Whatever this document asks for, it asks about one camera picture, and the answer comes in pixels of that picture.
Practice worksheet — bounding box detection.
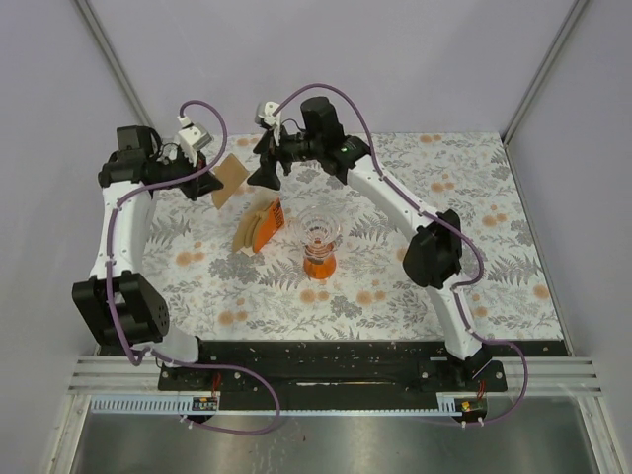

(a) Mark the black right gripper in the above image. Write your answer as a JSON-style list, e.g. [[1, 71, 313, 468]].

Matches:
[[247, 123, 322, 193]]

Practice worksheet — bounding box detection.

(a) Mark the brown paper coffee filter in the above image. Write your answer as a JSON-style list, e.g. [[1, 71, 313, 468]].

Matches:
[[211, 153, 249, 209]]

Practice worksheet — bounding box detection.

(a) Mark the orange coffee filter box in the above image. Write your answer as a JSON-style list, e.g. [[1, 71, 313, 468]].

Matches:
[[231, 197, 285, 255]]

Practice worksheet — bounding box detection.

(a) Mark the clear glass dripper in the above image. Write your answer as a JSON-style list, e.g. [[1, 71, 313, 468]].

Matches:
[[293, 206, 342, 247]]

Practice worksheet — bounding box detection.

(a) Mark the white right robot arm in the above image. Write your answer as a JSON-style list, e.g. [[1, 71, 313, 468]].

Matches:
[[248, 97, 491, 391]]

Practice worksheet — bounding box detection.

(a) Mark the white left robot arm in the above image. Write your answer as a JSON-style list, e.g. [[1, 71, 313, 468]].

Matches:
[[72, 118, 223, 390]]

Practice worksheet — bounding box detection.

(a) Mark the orange glass carafe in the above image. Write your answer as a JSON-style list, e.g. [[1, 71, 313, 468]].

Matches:
[[303, 242, 337, 280]]

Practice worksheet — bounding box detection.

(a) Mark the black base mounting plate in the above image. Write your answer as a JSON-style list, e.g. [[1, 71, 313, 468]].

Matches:
[[96, 339, 571, 411]]

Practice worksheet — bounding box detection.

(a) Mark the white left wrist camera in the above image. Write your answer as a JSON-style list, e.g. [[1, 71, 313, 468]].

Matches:
[[177, 116, 212, 161]]

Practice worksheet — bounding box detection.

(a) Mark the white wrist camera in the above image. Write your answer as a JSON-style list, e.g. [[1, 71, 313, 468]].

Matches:
[[177, 116, 212, 161], [255, 101, 281, 130]]

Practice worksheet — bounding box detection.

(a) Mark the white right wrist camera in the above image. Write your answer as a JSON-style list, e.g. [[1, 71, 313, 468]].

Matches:
[[255, 101, 281, 130]]

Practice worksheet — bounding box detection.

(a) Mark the light blue cable duct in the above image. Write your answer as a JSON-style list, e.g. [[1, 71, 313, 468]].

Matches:
[[90, 394, 487, 417]]

